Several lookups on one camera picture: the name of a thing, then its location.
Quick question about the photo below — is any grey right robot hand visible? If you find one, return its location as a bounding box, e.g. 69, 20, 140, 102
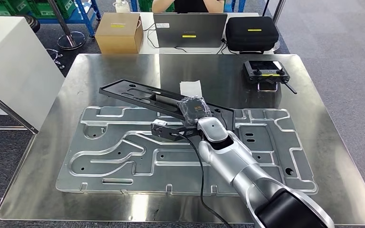
176, 96, 211, 123

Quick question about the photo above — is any black plastic plate frame part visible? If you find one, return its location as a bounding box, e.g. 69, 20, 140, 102
99, 78, 235, 132

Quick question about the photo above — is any stainless steel workbench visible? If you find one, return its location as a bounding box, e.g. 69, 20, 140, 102
0, 84, 40, 228

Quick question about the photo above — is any white paper sheet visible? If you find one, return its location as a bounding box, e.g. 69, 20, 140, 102
179, 80, 203, 99

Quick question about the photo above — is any stamped grey metal panel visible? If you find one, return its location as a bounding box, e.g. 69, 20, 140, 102
55, 105, 318, 198

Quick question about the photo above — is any black remote controller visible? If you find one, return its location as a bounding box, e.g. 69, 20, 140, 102
243, 60, 298, 95

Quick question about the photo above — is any grey laptop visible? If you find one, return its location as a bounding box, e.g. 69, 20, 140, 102
153, 13, 228, 49

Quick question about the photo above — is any black carrying case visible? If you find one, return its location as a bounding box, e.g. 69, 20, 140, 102
225, 16, 280, 55

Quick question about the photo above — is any stainless steel table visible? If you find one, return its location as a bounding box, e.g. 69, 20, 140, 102
0, 53, 365, 227

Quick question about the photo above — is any brown cardboard box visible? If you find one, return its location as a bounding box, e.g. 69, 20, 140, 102
95, 12, 144, 55

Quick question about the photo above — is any person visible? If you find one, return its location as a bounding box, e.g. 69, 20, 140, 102
152, 0, 225, 14

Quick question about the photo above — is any white plastic bottle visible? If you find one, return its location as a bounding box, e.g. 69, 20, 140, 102
113, 0, 132, 13

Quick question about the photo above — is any blue rack with green crates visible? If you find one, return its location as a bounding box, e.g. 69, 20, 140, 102
36, 0, 102, 40

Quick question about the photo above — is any black round object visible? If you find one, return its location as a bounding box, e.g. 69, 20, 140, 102
15, 14, 41, 34

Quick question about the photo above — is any black right camera bracket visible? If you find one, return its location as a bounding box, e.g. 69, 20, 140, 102
151, 123, 202, 141

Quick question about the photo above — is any black case cable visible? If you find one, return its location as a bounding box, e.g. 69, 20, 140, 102
216, 38, 233, 55

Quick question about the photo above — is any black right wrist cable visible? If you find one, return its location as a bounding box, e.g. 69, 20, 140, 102
181, 134, 233, 228

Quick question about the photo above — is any black laptop cable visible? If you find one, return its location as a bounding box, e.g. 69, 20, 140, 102
143, 22, 190, 54

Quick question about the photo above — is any steel post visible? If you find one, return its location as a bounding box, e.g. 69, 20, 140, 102
262, 0, 287, 23

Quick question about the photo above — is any chrome stanchion post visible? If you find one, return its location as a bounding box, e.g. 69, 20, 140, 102
46, 0, 86, 50

